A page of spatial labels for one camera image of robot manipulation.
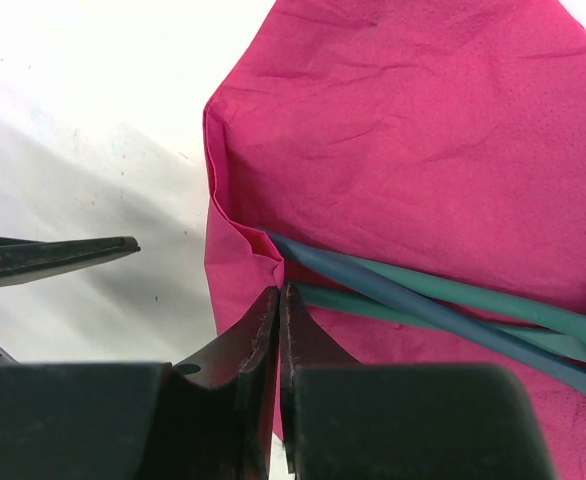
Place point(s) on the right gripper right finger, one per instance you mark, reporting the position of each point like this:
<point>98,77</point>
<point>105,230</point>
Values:
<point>342,419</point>

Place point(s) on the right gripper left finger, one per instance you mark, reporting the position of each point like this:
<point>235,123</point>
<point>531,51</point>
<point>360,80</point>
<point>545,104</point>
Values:
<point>207,417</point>

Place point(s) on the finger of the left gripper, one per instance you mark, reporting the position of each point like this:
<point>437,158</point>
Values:
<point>23,261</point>

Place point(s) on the dark blue plastic fork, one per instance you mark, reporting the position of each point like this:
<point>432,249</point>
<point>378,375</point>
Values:
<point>465,322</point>

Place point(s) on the teal plastic spoon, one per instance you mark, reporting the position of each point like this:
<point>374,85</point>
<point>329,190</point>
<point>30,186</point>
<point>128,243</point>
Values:
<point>530,311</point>

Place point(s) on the pink paper napkin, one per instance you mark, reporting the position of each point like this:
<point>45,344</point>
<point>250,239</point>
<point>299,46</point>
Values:
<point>447,137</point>

